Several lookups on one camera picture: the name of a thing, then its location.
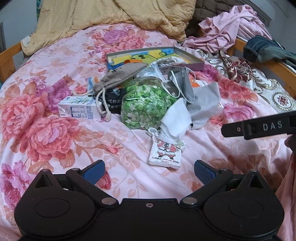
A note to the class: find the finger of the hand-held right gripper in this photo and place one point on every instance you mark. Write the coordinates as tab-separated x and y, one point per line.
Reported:
231	129

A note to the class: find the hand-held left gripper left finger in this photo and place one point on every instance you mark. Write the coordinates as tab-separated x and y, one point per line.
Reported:
93	172

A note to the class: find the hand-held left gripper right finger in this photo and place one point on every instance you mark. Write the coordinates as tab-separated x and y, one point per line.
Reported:
204	172

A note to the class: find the cartoon print box lid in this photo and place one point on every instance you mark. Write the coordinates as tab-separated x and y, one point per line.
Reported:
148	55

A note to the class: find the person's right hand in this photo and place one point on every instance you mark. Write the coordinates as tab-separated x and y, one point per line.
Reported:
291	143

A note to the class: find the white sequin pouch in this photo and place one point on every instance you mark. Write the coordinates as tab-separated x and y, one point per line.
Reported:
165	153

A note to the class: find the gold patterned white cloth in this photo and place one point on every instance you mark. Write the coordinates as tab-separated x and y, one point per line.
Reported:
249	76

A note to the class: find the white face mask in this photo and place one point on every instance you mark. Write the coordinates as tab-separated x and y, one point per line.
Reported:
175	118

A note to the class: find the pink floral bedsheet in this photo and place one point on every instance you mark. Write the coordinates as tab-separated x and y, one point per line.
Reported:
46	129

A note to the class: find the white milk carton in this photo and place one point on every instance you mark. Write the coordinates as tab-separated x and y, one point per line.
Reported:
78	107

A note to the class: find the grey face mask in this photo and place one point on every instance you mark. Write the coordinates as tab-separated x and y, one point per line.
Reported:
182	81

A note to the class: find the black printed cloth pouch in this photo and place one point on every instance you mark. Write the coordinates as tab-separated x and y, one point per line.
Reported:
112	99

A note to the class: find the blue jeans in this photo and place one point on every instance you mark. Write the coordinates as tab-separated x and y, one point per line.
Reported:
263	49

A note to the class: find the bag of green paper stars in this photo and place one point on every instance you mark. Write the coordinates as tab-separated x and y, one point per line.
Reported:
145	104

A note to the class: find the blue orange white packet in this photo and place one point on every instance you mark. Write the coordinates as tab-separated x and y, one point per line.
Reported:
93	84

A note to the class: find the clear plastic bag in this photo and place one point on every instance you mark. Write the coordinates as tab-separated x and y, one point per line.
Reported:
150	70

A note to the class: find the pink garment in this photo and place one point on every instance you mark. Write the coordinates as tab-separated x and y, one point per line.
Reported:
222	27

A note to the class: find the yellow quilt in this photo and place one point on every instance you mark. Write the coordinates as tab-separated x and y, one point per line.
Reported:
97	16

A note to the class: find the wooden bed frame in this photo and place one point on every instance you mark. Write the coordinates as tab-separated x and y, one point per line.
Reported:
9	56

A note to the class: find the grey wall panel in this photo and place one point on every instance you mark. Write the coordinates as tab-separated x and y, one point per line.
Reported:
1	39

